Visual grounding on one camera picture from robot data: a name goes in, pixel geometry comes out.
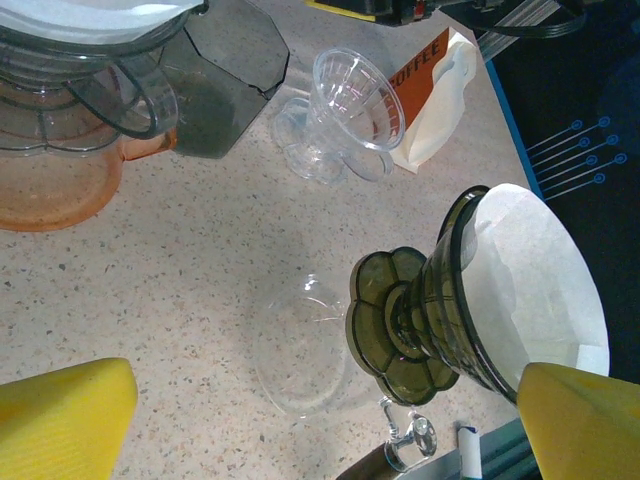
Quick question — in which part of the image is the blue white marker pen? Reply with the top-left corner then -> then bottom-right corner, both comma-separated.
453,421 -> 484,480

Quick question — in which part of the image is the clear plastic coffee dripper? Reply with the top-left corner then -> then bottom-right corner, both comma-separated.
273,47 -> 405,186

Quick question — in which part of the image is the orange glass coffee server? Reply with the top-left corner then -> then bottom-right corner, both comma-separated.
0,64 -> 179,232

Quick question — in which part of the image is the smoky grey coffee dripper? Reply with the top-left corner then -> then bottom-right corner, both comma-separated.
0,0 -> 180,159

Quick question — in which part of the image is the aluminium frame post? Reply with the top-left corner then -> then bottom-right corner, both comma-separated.
477,0 -> 556,57

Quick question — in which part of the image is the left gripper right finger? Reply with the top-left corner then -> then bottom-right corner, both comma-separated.
517,362 -> 640,480

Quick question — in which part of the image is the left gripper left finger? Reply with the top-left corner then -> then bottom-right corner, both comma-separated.
0,357 -> 139,480

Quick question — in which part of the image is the grey octagonal coffee server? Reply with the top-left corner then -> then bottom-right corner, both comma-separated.
159,0 -> 291,160

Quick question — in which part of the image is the glass dripper with wooden handle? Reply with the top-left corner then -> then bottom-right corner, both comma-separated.
253,273 -> 439,480

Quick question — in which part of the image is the olive green coffee dripper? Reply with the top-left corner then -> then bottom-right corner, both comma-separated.
344,185 -> 521,406

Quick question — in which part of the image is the coffee filter paper pack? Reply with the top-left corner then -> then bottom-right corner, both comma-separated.
387,27 -> 479,174

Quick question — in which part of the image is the white paper coffee filter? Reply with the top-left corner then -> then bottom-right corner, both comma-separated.
457,183 -> 611,396
0,0 -> 209,46

